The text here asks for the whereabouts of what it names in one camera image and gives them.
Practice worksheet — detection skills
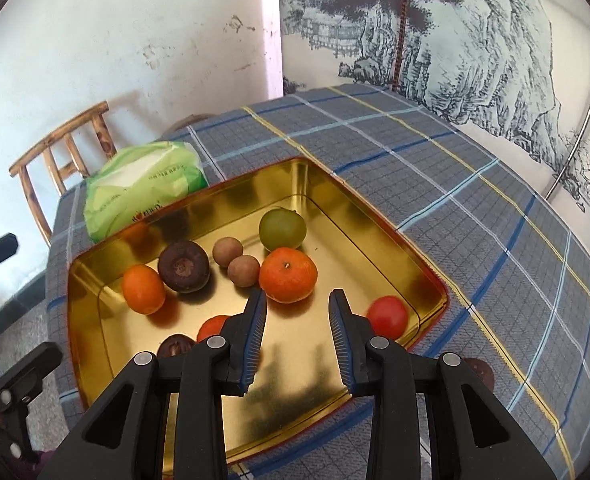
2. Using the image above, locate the landscape painting folding screen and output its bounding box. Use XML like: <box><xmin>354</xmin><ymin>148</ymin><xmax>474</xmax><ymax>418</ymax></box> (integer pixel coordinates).
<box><xmin>280</xmin><ymin>0</ymin><xmax>590</xmax><ymax>223</ymax></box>

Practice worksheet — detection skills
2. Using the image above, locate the wooden chair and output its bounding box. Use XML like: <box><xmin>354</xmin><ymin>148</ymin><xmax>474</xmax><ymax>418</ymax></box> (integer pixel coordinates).
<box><xmin>8</xmin><ymin>101</ymin><xmax>117</xmax><ymax>246</ymax></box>

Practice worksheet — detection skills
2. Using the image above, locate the gold red toffee tin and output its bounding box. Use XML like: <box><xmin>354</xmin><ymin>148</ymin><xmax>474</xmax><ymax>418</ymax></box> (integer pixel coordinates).
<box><xmin>67</xmin><ymin>156</ymin><xmax>450</xmax><ymax>466</ymax></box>

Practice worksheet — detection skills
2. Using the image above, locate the green round fruit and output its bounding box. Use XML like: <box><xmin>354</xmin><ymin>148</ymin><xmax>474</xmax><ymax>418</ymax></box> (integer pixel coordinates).
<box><xmin>259</xmin><ymin>208</ymin><xmax>307</xmax><ymax>252</ymax></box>

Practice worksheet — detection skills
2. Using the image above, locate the green tissue pack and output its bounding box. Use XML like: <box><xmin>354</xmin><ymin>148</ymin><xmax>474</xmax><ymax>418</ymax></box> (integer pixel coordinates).
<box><xmin>83</xmin><ymin>141</ymin><xmax>207</xmax><ymax>243</ymax></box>

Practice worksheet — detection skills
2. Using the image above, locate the brown longan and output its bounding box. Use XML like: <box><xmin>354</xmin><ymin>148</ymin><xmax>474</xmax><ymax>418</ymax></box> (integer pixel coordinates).
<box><xmin>226</xmin><ymin>255</ymin><xmax>260</xmax><ymax>288</ymax></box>
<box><xmin>212</xmin><ymin>236</ymin><xmax>244</xmax><ymax>268</ymax></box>

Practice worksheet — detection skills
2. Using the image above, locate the small red tomato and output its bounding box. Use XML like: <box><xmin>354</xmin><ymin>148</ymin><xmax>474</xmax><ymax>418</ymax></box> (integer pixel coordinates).
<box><xmin>366</xmin><ymin>296</ymin><xmax>409</xmax><ymax>340</ymax></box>

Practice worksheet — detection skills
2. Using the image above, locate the round wooden stool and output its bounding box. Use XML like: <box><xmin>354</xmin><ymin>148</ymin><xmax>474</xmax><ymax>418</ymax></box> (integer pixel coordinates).
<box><xmin>166</xmin><ymin>113</ymin><xmax>214</xmax><ymax>134</ymax></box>

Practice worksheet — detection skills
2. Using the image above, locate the dark mangosteen in tin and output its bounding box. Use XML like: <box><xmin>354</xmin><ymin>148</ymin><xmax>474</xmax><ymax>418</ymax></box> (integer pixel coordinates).
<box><xmin>158</xmin><ymin>240</ymin><xmax>210</xmax><ymax>294</ymax></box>

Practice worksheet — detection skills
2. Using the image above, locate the orange mandarin near green fruit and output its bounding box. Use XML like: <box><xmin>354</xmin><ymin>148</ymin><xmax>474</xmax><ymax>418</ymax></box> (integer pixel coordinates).
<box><xmin>259</xmin><ymin>247</ymin><xmax>319</xmax><ymax>304</ymax></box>

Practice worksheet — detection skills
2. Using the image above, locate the orange mandarin left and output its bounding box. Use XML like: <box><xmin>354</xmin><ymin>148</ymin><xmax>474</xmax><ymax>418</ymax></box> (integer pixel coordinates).
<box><xmin>121</xmin><ymin>264</ymin><xmax>166</xmax><ymax>315</ymax></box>

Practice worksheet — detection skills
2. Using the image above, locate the blue plaid tablecloth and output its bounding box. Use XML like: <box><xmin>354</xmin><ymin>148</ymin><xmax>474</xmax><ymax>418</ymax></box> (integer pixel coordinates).
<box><xmin>44</xmin><ymin>81</ymin><xmax>590</xmax><ymax>480</ymax></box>

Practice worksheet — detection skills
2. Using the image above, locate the dark mangosteen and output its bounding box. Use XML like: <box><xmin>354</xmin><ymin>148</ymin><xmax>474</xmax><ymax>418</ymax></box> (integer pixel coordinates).
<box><xmin>463</xmin><ymin>358</ymin><xmax>496</xmax><ymax>391</ymax></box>
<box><xmin>156</xmin><ymin>334</ymin><xmax>196</xmax><ymax>359</ymax></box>
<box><xmin>158</xmin><ymin>240</ymin><xmax>210</xmax><ymax>294</ymax></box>

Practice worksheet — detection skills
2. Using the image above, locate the orange mandarin front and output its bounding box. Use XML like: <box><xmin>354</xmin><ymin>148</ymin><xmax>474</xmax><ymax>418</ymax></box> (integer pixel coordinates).
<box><xmin>196</xmin><ymin>314</ymin><xmax>229</xmax><ymax>342</ymax></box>

